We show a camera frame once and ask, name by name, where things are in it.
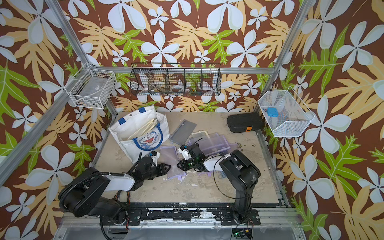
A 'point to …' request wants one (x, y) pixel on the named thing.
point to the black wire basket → (176, 79)
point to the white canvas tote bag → (126, 127)
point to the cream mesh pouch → (145, 129)
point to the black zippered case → (245, 122)
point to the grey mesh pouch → (181, 135)
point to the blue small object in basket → (272, 112)
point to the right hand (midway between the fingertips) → (177, 164)
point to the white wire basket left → (92, 87)
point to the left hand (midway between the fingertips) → (170, 165)
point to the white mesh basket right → (286, 113)
